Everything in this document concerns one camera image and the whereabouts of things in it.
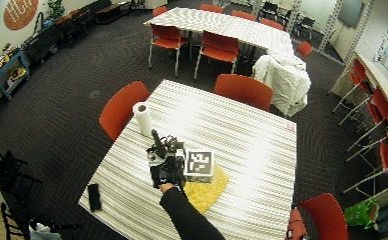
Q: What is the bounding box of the white paper towel roll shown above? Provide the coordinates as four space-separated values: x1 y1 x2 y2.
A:
131 101 154 138

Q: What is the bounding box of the white marker cube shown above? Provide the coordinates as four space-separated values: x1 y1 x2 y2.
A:
183 149 216 184

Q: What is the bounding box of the yellow cloth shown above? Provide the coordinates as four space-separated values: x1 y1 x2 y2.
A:
182 163 231 215

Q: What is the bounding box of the black flat case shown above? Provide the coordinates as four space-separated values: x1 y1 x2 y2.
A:
86 182 103 212

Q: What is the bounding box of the white crumpled sheet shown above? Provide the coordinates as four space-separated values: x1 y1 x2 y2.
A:
251 49 312 118

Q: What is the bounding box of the black chair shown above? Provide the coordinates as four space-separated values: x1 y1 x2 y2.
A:
0 139 43 201
0 201 83 240

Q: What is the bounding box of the white plastic bag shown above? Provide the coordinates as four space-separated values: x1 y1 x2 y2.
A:
27 223 64 240

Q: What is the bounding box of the long white table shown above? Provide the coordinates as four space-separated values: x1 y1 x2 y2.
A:
142 6 295 56

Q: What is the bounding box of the blue cart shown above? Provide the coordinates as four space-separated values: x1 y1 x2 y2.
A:
0 49 31 100

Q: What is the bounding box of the black cart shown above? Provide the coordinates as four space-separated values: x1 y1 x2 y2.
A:
19 23 64 65

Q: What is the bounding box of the green potted plant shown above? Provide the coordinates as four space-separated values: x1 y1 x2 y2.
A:
44 0 66 20

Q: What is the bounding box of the green bag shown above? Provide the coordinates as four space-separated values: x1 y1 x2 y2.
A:
343 199 380 230

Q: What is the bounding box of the round orange wall sign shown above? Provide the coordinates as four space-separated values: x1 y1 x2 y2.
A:
2 0 40 31

